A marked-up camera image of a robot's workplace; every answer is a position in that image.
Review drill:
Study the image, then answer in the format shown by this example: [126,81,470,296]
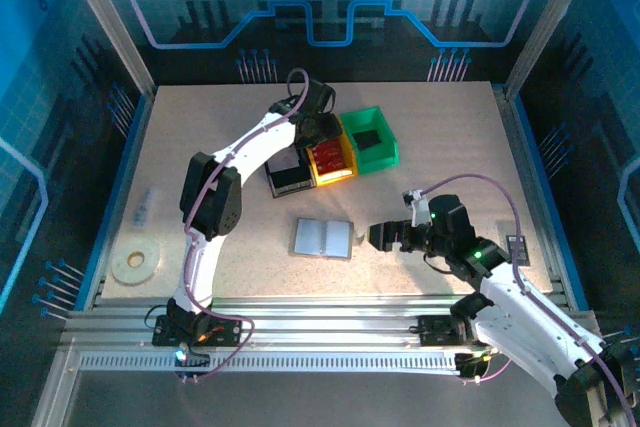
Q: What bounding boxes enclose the grey card holder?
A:
[289,217,355,261]

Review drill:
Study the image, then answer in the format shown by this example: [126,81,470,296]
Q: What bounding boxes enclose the white card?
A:
[269,154,301,173]

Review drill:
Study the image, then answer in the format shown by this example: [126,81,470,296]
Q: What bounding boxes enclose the black card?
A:
[352,129,381,151]

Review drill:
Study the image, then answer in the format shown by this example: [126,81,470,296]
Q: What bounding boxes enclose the yellow plastic bin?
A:
[307,116,359,187]

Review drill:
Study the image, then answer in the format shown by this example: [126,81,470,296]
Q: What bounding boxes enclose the black plastic bin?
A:
[263,144,317,199]

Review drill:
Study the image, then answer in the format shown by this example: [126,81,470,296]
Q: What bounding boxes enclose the green plastic bin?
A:
[339,105,401,176]

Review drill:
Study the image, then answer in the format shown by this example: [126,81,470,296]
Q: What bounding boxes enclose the small black flat item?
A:
[506,232,530,266]

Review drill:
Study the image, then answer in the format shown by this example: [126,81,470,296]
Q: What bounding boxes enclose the blue table side strip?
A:
[74,94,154,311]
[513,94,591,311]

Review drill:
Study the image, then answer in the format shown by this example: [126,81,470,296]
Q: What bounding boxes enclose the black controller box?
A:
[172,344,211,379]
[453,350,489,381]

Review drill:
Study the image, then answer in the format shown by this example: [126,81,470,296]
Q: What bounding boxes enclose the cream tape roll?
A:
[110,239,162,287]

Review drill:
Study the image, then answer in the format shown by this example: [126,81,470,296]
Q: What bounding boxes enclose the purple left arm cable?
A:
[182,68,312,384]

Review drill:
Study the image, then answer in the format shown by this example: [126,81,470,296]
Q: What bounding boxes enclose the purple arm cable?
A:
[419,174,634,427]
[182,68,312,384]

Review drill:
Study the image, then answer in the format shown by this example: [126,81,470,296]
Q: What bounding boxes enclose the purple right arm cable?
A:
[419,174,634,427]

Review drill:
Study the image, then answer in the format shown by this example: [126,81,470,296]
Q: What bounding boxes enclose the aluminium rail frame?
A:
[29,294,634,427]

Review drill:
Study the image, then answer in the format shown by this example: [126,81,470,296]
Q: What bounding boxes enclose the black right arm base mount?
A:
[417,314,510,348]

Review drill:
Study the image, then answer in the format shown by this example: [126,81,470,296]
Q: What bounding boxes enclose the aluminium side rail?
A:
[492,86,574,308]

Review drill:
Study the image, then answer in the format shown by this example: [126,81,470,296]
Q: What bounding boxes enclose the slotted grey cable duct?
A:
[79,354,461,373]

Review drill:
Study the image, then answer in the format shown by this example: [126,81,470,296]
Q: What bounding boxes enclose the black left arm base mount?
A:
[151,314,246,348]

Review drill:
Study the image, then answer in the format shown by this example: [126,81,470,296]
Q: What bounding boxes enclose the aluminium frame post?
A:
[53,0,157,98]
[503,0,604,98]

